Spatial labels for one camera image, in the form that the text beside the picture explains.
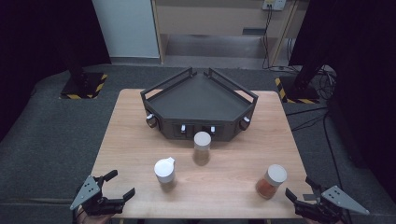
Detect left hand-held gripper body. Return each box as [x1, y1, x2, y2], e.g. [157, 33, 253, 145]
[69, 175, 126, 217]

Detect brown spice jar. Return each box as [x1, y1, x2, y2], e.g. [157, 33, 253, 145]
[153, 156, 177, 191]

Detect black socket cables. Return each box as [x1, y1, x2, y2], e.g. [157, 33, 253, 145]
[261, 5, 292, 72]

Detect orange spice jar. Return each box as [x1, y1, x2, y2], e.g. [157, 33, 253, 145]
[255, 163, 288, 201]

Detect wooden cabinet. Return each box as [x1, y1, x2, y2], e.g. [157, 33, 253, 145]
[150, 0, 310, 67]

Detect black corner rack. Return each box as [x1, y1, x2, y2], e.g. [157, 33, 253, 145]
[139, 66, 260, 143]

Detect black stand, striped base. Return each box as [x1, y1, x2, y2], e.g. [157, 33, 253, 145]
[275, 52, 328, 105]
[59, 40, 109, 101]

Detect tan spice jar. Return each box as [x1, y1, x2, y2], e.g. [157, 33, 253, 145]
[191, 131, 213, 167]

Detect white wall socket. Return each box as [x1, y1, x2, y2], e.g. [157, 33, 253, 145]
[262, 0, 288, 12]

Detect person's right hand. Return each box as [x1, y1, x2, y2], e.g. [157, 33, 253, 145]
[303, 217, 344, 224]

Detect person's left hand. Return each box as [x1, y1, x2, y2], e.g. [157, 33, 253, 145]
[76, 207, 114, 224]

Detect black curtain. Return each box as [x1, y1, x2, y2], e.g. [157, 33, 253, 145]
[289, 0, 396, 195]
[0, 0, 112, 141]

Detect white panel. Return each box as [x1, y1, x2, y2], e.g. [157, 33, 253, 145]
[91, 0, 161, 60]

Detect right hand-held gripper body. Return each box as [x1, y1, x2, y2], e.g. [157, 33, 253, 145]
[293, 185, 371, 224]

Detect tangle of black cables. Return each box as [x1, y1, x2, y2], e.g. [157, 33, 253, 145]
[311, 64, 339, 101]

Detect black floor cable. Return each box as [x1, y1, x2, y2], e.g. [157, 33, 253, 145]
[285, 106, 348, 190]

